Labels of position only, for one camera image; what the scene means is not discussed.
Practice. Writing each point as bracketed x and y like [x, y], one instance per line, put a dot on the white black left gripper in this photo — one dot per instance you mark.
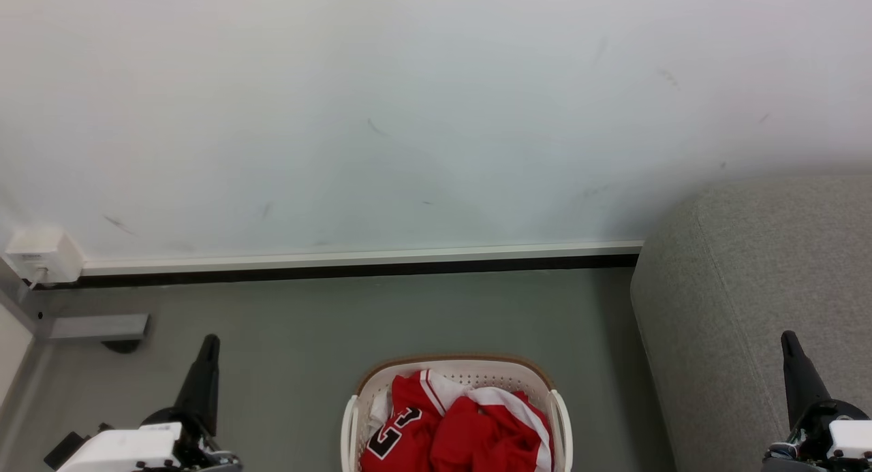
[126, 449]

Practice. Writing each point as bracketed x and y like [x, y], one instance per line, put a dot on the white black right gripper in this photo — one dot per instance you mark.
[828, 438]

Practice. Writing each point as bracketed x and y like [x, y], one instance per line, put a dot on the red basketball jersey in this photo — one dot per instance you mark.
[436, 431]

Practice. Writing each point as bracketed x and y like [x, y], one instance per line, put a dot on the white plastic laundry basket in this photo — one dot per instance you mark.
[455, 367]

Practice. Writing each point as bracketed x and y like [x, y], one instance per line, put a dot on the black round foot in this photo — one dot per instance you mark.
[122, 346]

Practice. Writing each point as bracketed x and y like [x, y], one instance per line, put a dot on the grey metal bar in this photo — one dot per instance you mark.
[99, 327]

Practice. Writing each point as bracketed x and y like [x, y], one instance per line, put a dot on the grey fabric sofa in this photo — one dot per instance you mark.
[736, 281]

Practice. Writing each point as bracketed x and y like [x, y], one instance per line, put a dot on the white cabinet panel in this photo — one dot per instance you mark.
[10, 349]

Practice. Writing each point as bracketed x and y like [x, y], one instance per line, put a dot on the white baseboard strip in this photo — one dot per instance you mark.
[354, 259]

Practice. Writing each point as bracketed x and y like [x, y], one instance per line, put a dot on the white wall socket box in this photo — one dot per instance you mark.
[42, 254]

